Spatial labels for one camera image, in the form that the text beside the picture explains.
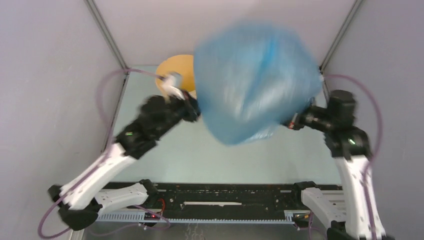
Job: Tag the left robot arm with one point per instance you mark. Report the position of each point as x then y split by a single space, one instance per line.
81 201

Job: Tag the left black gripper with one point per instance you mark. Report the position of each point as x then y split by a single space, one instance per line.
192 105

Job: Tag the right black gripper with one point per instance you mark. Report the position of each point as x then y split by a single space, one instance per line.
295 123

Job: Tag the right corner aluminium post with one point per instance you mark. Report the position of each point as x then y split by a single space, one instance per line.
357 4

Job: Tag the blue plastic trash bag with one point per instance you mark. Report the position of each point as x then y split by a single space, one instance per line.
250 78

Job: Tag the yellow trash bin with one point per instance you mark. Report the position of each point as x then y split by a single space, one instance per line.
182 64

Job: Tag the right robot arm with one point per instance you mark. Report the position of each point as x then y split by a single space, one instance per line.
350 148

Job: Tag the small electronics board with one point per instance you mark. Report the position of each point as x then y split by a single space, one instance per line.
151 217

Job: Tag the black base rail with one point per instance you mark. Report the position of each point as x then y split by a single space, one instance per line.
243 203

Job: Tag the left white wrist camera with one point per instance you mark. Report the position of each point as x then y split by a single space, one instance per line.
171 85

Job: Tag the corner aluminium post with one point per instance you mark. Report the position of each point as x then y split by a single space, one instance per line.
106 33
357 4

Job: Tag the left corner aluminium post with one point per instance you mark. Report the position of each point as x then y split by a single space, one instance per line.
106 33

